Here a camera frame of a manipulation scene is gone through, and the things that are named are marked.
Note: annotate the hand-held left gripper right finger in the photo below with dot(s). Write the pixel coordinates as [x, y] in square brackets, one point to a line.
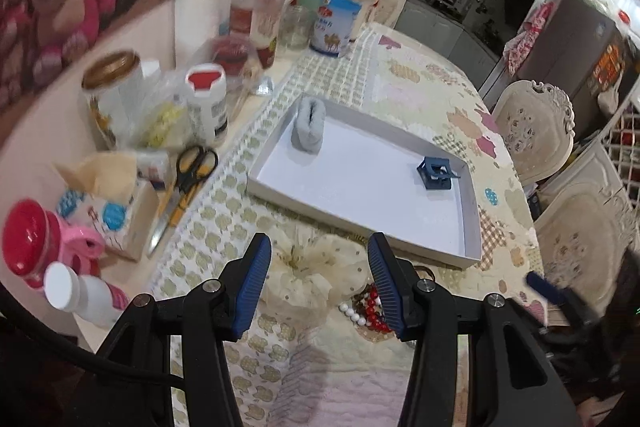
[386, 294]

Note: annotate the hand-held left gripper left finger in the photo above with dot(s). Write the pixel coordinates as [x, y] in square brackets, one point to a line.
[252, 289]

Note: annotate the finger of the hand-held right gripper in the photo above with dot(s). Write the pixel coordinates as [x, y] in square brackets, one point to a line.
[542, 285]

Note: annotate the cream dotted tulle scrunchie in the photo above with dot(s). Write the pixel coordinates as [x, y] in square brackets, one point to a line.
[310, 274]

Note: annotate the white shallow tray box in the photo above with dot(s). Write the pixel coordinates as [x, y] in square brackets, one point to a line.
[370, 192]

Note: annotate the cream carved dining chair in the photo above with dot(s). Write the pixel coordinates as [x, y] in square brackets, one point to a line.
[385, 7]
[585, 227]
[535, 127]

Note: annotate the blue hair claw clip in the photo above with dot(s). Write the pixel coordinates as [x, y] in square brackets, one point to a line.
[437, 174]

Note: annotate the black yellow scissors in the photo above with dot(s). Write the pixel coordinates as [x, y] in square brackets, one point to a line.
[192, 169]

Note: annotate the tissue box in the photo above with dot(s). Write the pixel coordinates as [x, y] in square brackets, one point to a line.
[120, 217]

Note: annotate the white lattice gate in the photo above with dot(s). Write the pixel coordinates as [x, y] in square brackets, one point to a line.
[625, 142]

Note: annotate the grey fluffy scrunchie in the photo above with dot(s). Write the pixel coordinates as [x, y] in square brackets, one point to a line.
[309, 127]

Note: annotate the white pill bottle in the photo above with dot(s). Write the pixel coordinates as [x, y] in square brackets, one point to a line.
[75, 294]

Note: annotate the white bottle red white cap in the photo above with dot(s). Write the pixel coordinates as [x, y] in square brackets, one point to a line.
[207, 107]

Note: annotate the clear bag yellow contents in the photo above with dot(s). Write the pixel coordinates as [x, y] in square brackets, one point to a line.
[165, 122]

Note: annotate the quilted patchwork tablecloth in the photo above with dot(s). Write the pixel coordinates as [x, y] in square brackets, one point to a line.
[425, 97]

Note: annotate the silver blister pack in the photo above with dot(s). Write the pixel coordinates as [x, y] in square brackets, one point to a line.
[261, 86]

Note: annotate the pink bottle red lid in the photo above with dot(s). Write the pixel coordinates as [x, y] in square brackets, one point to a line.
[30, 237]

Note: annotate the white tin gold lid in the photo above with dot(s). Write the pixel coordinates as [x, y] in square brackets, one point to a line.
[112, 102]

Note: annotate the red item in plastic wrap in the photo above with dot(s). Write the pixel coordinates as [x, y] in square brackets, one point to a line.
[232, 52]

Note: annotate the grey refrigerator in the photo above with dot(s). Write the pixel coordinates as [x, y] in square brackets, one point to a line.
[580, 42]

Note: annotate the pink floral hanging cloth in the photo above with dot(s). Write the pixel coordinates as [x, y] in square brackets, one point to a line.
[527, 37]

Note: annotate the white kitchen cabinet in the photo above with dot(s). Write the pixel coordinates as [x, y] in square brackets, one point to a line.
[450, 37]

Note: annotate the small empty glass jar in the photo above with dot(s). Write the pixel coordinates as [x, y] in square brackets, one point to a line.
[295, 27]

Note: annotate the blue white milk powder can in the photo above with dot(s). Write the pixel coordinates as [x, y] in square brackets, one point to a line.
[332, 27]

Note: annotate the clear jar yellow lid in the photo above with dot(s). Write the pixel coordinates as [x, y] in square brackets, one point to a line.
[255, 2]

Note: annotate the white paper towel roll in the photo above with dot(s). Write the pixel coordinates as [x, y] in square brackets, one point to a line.
[197, 7]

